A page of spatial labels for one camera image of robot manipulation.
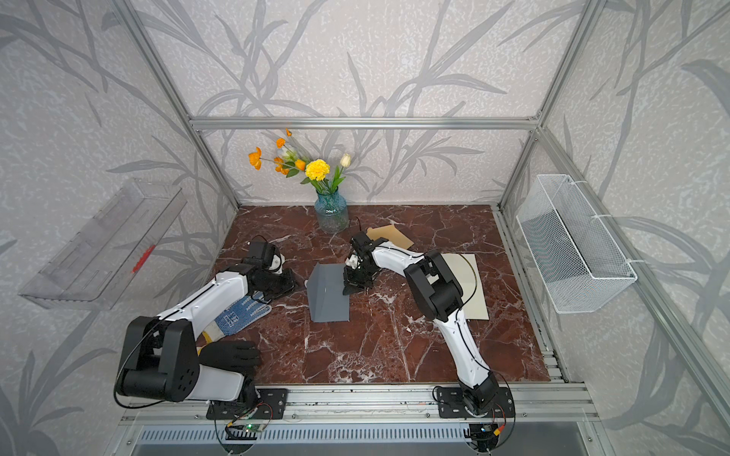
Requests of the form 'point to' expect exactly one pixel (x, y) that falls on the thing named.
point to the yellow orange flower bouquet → (316, 172)
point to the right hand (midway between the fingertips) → (342, 291)
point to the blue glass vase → (332, 213)
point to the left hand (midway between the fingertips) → (300, 285)
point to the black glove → (239, 355)
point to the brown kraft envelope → (392, 234)
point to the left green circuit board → (253, 427)
